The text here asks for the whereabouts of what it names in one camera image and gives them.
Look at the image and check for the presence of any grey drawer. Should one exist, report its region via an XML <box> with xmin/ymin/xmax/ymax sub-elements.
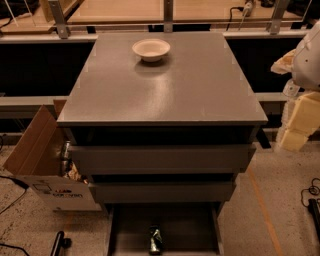
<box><xmin>70</xmin><ymin>144</ymin><xmax>256</xmax><ymax>175</ymax></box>
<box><xmin>89</xmin><ymin>182</ymin><xmax>235</xmax><ymax>204</ymax></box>

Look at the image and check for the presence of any green can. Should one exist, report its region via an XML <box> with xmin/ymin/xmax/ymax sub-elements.
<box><xmin>149</xmin><ymin>226</ymin><xmax>163</xmax><ymax>255</ymax></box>

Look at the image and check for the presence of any black cable on right floor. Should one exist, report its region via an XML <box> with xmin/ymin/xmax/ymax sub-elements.
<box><xmin>300</xmin><ymin>177</ymin><xmax>320</xmax><ymax>208</ymax></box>

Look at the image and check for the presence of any white power plug with cable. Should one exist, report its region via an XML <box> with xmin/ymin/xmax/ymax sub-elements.
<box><xmin>226</xmin><ymin>0</ymin><xmax>255</xmax><ymax>30</ymax></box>

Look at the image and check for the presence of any bottom open drawer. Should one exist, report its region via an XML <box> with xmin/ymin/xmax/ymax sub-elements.
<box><xmin>105</xmin><ymin>203</ymin><xmax>224</xmax><ymax>256</ymax></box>

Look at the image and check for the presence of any black bar right floor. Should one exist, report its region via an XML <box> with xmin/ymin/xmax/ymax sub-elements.
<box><xmin>308</xmin><ymin>199</ymin><xmax>320</xmax><ymax>242</ymax></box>

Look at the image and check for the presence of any white bowl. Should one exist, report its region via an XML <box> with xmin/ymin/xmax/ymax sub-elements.
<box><xmin>132</xmin><ymin>39</ymin><xmax>171</xmax><ymax>62</ymax></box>

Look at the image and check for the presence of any black cable on floor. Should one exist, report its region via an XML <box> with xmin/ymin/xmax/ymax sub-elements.
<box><xmin>300</xmin><ymin>177</ymin><xmax>320</xmax><ymax>208</ymax></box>
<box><xmin>0</xmin><ymin>175</ymin><xmax>30</xmax><ymax>216</ymax></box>

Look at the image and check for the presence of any middle grey drawer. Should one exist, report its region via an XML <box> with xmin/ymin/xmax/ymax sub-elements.
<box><xmin>89</xmin><ymin>182</ymin><xmax>235</xmax><ymax>204</ymax></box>

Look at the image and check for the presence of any grey drawer cabinet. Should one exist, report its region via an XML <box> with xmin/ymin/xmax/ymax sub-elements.
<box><xmin>56</xmin><ymin>31</ymin><xmax>269</xmax><ymax>256</ymax></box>

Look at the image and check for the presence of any top grey drawer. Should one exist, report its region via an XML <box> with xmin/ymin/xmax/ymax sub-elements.
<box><xmin>70</xmin><ymin>144</ymin><xmax>256</xmax><ymax>175</ymax></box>

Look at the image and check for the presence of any cardboard box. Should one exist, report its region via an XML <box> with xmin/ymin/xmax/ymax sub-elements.
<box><xmin>3</xmin><ymin>106</ymin><xmax>101</xmax><ymax>211</ymax></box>

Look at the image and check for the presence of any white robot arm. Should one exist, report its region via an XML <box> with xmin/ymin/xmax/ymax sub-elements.
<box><xmin>271</xmin><ymin>21</ymin><xmax>320</xmax><ymax>151</ymax></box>

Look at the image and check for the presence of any clear sanitizer pump bottle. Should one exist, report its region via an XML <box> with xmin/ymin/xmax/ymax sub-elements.
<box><xmin>283</xmin><ymin>79</ymin><xmax>300</xmax><ymax>97</ymax></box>

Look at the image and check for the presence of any black device bottom left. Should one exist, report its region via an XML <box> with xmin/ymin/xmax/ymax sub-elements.
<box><xmin>50</xmin><ymin>231</ymin><xmax>72</xmax><ymax>256</ymax></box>

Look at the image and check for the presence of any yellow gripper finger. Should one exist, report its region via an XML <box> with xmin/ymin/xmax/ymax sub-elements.
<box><xmin>280</xmin><ymin>92</ymin><xmax>320</xmax><ymax>151</ymax></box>
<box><xmin>271</xmin><ymin>49</ymin><xmax>295</xmax><ymax>75</ymax></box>

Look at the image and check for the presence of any metal railing frame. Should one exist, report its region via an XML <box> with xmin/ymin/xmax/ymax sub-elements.
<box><xmin>0</xmin><ymin>0</ymin><xmax>319</xmax><ymax>40</ymax></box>

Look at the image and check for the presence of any black cable on left floor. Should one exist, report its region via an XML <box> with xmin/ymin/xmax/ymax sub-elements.
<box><xmin>0</xmin><ymin>175</ymin><xmax>30</xmax><ymax>216</ymax></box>

